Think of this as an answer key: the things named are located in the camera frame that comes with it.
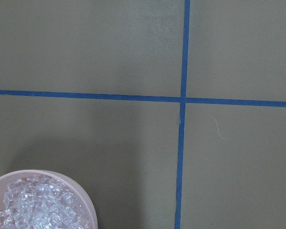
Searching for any clear ice cube pile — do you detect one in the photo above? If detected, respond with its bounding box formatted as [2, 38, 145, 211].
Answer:
[0, 175, 89, 229]

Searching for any pink plastic bowl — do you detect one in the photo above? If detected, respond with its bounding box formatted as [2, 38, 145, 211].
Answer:
[0, 170, 98, 229]

